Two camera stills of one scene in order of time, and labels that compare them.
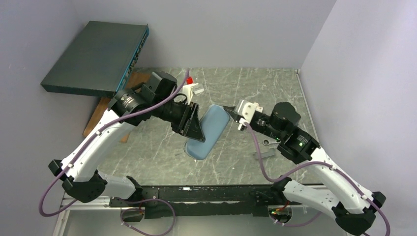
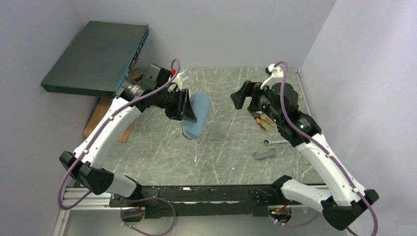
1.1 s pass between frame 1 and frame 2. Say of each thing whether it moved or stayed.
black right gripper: moved
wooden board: stayed
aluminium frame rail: stayed
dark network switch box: stayed
